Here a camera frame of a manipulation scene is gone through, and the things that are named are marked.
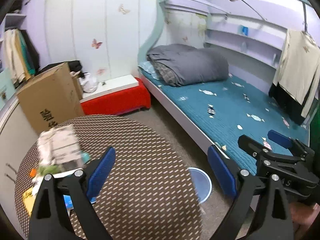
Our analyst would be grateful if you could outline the blue white medicine box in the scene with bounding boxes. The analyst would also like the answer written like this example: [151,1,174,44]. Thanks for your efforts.
[62,194,97,209]

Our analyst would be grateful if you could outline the teal bed mattress cover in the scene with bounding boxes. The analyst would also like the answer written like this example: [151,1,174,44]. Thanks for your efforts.
[139,68,310,174]

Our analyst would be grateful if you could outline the person's right hand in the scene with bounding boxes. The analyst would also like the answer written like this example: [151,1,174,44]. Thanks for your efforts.
[290,202,319,235]

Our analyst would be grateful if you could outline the white paper bag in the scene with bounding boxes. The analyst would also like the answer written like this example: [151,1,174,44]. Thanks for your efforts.
[37,125,84,171]

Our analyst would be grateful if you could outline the blue checked pillow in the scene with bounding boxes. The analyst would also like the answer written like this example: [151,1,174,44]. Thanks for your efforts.
[138,61,161,80]

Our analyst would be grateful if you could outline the teal bunk bed frame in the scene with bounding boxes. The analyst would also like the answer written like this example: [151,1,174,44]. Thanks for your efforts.
[138,0,319,92]

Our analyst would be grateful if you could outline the red covered bench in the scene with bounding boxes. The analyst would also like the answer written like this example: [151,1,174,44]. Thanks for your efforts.
[81,77,151,115]

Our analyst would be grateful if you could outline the pink butterfly wall sticker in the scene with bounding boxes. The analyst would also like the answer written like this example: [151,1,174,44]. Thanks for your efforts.
[92,38,103,49]

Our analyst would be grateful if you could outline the cream hanging shirt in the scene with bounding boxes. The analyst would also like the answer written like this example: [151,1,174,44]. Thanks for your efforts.
[273,29,319,118]

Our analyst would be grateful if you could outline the hanging clothes on rack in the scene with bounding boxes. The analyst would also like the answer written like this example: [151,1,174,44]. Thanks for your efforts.
[3,29,40,86]

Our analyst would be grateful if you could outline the white plastic bag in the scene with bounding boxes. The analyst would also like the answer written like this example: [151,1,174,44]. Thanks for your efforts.
[78,73,99,93]

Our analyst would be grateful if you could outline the grey folded quilt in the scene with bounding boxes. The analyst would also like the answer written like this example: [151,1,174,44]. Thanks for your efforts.
[146,44,229,87]

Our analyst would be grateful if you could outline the orange capped small bottle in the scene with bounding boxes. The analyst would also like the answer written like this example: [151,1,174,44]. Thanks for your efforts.
[29,168,37,178]

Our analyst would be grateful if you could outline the large cardboard box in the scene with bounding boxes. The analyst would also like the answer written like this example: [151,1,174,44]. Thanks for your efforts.
[17,62,84,134]

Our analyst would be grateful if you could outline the light blue trash bin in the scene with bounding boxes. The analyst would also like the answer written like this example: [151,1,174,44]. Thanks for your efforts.
[188,167,212,204]

